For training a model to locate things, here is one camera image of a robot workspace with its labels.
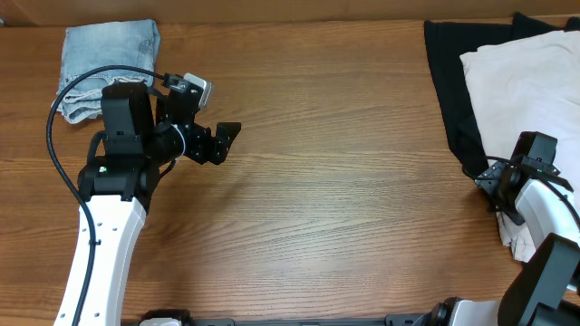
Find beige shorts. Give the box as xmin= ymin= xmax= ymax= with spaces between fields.
xmin=459 ymin=29 xmax=580 ymax=264

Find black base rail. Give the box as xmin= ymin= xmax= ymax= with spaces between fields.
xmin=140 ymin=308 xmax=436 ymax=326

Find folded light blue jeans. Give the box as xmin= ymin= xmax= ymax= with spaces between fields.
xmin=57 ymin=19 xmax=160 ymax=124

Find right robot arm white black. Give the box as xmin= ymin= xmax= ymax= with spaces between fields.
xmin=415 ymin=131 xmax=579 ymax=326

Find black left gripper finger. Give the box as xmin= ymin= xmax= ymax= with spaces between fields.
xmin=216 ymin=122 xmax=242 ymax=153
xmin=208 ymin=137 xmax=227 ymax=165

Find black garment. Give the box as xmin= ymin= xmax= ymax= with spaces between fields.
xmin=424 ymin=14 xmax=579 ymax=174

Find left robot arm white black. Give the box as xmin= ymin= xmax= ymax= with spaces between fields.
xmin=55 ymin=74 xmax=241 ymax=325

